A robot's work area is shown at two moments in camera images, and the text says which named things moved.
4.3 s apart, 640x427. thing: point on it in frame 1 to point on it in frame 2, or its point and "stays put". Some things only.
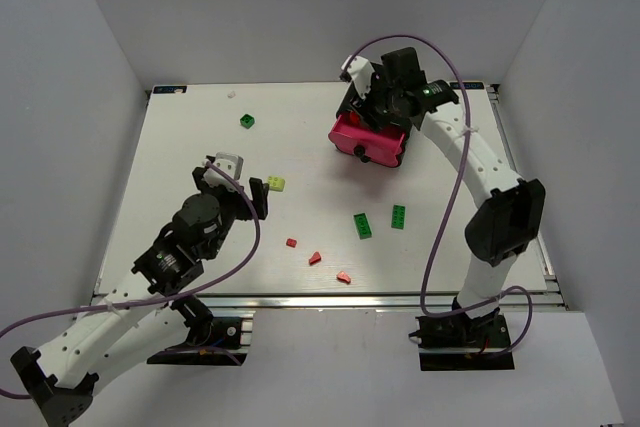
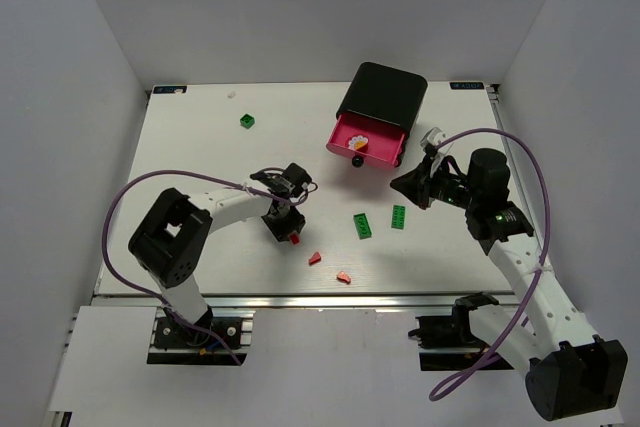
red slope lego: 316,258 stays put
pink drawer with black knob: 351,135 stays put
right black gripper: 373,110 to 425,187
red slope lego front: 343,277 stays put
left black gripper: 232,197 to 282,222
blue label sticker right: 467,86 stays put
